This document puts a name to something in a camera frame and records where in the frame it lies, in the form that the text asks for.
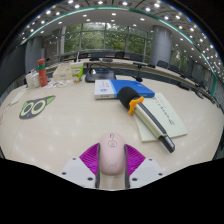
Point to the beige cardboard box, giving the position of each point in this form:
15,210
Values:
62,72

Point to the pink computer mouse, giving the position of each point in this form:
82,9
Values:
112,153

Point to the colourful sticker sheet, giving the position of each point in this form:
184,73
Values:
57,84

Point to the black conference microphone base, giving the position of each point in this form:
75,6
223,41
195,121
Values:
100,76

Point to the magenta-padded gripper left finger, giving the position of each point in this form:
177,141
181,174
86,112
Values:
77,170

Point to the black gooseneck table microphone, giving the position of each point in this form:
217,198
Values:
138,79

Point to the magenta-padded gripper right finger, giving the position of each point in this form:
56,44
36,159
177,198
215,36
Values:
146,170

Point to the white lidded mug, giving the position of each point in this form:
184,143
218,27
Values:
36,80

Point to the pale green booklet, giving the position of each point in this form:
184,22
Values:
170,116

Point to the group of ceiling lights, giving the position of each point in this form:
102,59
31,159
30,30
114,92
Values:
113,14

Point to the paper cup with green print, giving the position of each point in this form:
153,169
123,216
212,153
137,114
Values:
77,73

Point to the blue and white book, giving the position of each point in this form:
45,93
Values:
105,89

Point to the group of dark office chairs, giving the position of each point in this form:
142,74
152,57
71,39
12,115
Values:
162,64

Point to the cat-shaped grey green mouse pad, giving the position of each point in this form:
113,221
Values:
35,107

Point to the red thermos bottle green band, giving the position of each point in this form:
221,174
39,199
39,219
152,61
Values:
42,74

